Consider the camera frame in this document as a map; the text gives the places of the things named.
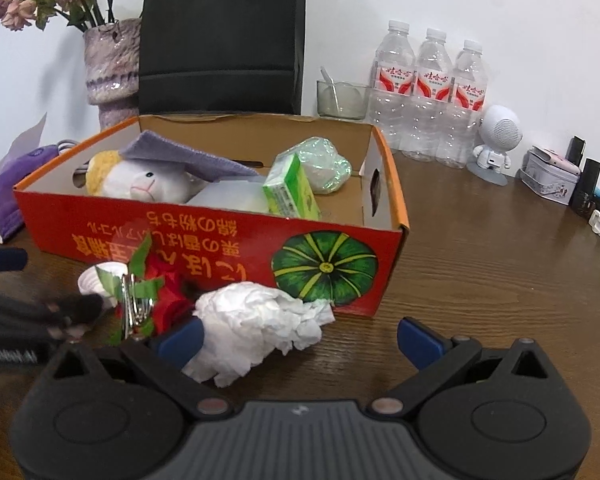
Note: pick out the yellow and white plush toy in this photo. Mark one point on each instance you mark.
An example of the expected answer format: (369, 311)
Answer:
(150, 185)

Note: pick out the purple tissue pack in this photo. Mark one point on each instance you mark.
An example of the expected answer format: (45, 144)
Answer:
(0, 195)

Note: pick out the green carton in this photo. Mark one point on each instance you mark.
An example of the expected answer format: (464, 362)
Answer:
(290, 192)

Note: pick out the small metal tin box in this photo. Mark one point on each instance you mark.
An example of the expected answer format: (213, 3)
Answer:
(545, 186)

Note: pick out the clear plastic container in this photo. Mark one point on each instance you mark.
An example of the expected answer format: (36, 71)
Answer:
(230, 195)

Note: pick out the crumpled clear plastic bag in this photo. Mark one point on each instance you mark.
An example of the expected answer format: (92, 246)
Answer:
(325, 165)

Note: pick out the white tissue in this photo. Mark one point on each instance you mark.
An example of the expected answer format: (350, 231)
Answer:
(250, 320)

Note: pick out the white robot figure speaker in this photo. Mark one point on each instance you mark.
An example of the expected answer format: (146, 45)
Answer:
(500, 130)

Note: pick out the purple mottled ceramic vase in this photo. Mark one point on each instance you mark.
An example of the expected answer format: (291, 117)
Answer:
(110, 70)

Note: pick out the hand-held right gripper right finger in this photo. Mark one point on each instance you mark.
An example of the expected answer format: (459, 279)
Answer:
(420, 340)

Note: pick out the white round cap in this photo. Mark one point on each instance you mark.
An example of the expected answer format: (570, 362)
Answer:
(92, 280)

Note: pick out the pink flat case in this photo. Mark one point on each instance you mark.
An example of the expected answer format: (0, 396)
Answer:
(555, 157)

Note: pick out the small black case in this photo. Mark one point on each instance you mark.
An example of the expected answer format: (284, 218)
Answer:
(575, 150)

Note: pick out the red cardboard box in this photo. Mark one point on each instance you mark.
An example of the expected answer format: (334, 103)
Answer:
(230, 250)

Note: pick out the purple cloth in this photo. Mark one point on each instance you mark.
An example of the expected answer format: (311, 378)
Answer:
(180, 152)

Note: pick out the red artificial flower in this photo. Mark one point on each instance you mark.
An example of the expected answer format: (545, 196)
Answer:
(167, 300)

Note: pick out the clear water bottle red label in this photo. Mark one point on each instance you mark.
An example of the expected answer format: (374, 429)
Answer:
(462, 125)
(427, 115)
(390, 105)

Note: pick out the tall black case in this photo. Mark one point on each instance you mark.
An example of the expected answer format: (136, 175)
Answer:
(586, 187)

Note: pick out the white plastic spoon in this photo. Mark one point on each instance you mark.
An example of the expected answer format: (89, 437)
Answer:
(332, 90)

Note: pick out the square glass container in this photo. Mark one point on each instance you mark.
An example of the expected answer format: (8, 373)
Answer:
(352, 102)

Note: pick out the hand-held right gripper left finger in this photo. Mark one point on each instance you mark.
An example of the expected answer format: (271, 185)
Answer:
(180, 342)

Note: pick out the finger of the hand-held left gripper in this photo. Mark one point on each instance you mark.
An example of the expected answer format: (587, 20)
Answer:
(75, 307)
(0, 260)

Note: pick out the black paper bag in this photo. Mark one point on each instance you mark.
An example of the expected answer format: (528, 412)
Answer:
(220, 35)

